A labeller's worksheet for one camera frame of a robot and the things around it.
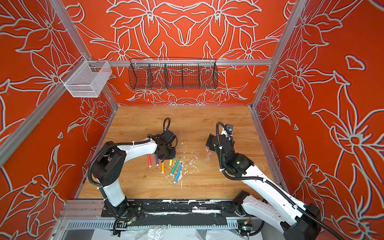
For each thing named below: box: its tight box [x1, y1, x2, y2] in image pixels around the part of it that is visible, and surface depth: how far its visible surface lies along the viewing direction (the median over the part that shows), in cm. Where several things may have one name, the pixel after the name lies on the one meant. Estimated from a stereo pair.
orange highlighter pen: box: [161, 160, 166, 174], surface depth 87 cm
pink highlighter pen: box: [147, 154, 152, 168], surface depth 90 cm
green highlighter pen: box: [170, 157, 181, 177], surface depth 89 cm
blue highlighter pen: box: [173, 163, 183, 184], surface depth 85 cm
